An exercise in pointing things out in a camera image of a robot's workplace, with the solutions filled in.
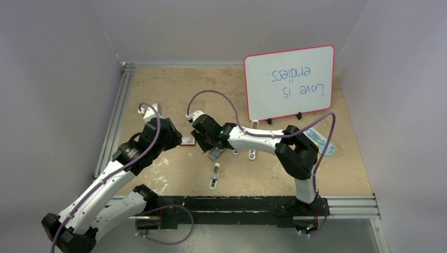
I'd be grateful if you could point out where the red staple box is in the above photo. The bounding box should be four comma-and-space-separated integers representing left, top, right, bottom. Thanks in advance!
180, 137, 196, 147

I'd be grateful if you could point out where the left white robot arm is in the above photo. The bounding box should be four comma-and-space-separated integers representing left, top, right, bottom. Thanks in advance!
41, 116, 182, 252

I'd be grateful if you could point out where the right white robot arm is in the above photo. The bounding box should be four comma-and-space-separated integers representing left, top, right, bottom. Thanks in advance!
187, 111, 318, 215

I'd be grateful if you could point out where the red-framed whiteboard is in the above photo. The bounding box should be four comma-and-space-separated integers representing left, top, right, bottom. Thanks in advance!
243, 45, 335, 121

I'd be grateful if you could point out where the blue patterned oval case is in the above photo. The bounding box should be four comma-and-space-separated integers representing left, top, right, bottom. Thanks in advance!
304, 128, 335, 157

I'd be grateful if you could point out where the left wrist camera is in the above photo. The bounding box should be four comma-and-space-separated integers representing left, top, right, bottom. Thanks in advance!
138, 103, 163, 123

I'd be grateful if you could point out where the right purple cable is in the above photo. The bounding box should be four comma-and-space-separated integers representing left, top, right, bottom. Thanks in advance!
187, 90, 337, 238

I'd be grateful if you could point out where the aluminium frame rail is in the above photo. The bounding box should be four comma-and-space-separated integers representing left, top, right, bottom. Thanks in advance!
93, 62, 137, 179

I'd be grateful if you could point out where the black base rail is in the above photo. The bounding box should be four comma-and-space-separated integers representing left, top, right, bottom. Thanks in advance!
140, 196, 330, 233

